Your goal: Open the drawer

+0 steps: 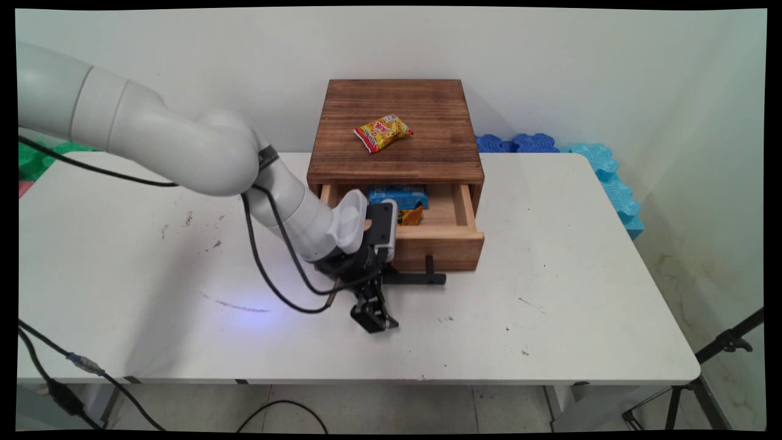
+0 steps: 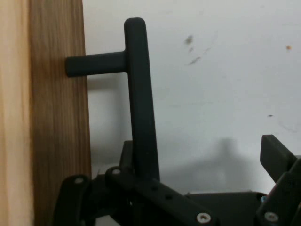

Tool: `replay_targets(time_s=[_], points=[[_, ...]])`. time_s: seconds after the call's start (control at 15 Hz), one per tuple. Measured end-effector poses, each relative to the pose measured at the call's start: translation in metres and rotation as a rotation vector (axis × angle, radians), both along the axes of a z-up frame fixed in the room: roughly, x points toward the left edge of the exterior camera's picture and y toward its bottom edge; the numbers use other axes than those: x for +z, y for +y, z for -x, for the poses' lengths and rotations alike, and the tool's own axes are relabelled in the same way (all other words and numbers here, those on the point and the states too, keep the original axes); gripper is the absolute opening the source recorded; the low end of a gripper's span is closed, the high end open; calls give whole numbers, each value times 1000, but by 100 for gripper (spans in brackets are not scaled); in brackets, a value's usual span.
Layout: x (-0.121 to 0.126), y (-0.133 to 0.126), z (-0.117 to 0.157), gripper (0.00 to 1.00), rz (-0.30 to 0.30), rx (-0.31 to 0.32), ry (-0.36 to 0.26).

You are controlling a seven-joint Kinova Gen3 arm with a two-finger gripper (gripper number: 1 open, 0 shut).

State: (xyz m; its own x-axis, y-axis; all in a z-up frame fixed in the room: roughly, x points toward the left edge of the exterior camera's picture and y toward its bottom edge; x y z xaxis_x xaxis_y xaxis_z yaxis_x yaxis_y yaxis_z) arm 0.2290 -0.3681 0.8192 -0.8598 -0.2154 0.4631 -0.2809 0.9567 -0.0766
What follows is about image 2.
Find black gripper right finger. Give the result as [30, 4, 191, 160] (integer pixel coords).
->
[255, 134, 301, 226]

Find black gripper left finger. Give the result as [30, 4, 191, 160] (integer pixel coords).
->
[53, 140, 220, 226]

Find black bar drawer handle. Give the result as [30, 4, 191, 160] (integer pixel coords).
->
[65, 17, 161, 183]

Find wooden drawer cabinet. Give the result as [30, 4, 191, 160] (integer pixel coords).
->
[0, 0, 93, 226]

